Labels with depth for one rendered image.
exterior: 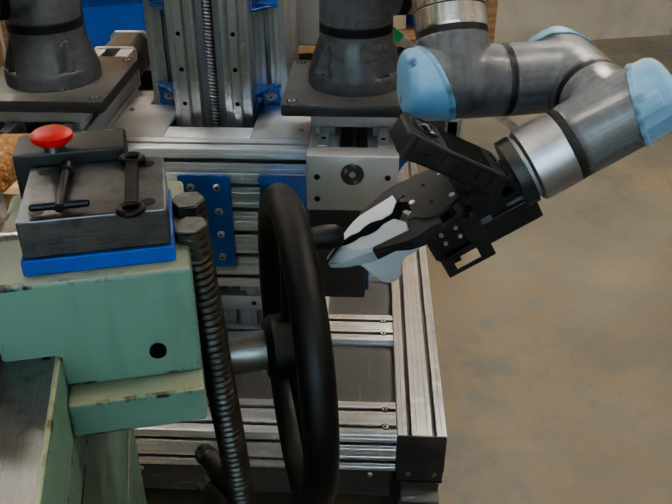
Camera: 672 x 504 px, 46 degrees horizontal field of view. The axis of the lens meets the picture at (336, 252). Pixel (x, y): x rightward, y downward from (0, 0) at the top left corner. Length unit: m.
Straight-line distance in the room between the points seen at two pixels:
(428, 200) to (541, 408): 1.19
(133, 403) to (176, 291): 0.09
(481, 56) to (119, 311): 0.45
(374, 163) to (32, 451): 0.76
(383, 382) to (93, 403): 1.07
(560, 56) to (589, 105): 0.09
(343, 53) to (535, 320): 1.15
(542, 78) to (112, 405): 0.52
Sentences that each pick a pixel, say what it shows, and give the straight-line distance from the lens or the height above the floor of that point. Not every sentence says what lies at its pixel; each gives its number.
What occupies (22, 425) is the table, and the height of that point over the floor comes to 0.90.
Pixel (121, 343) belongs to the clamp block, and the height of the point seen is 0.90.
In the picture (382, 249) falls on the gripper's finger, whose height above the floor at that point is 0.86.
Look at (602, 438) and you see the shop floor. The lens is 1.87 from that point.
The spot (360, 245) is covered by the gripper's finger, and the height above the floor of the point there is 0.85.
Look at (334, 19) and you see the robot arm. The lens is 1.24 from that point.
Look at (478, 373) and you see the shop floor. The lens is 1.98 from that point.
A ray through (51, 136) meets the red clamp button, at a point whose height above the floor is 1.02.
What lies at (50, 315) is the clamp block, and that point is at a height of 0.93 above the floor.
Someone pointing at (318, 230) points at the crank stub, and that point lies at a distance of 0.77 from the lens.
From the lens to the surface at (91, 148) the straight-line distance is 0.62.
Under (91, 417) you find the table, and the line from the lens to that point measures 0.59.
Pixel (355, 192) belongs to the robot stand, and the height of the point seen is 0.71.
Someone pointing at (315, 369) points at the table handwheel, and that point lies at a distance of 0.57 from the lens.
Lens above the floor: 1.25
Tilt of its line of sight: 31 degrees down
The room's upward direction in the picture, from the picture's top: straight up
